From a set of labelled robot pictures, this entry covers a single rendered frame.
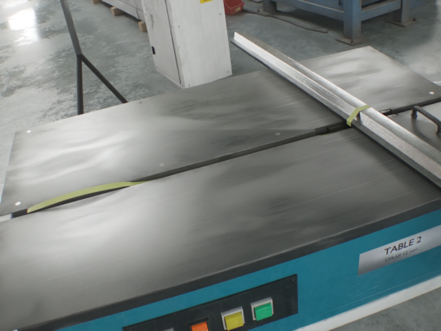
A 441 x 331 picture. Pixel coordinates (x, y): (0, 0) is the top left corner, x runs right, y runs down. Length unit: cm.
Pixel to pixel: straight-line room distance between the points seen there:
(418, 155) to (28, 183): 68
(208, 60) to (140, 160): 203
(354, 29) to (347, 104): 248
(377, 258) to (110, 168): 48
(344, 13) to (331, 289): 278
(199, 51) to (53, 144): 190
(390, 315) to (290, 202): 86
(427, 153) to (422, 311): 82
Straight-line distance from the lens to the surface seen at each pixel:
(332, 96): 91
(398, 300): 84
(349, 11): 330
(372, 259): 71
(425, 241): 76
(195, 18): 271
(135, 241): 66
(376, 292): 78
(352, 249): 67
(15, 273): 69
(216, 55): 283
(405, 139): 78
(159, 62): 306
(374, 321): 145
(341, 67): 109
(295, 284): 66
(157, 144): 86
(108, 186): 77
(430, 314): 150
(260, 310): 65
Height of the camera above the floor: 117
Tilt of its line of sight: 34 degrees down
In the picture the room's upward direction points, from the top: 9 degrees counter-clockwise
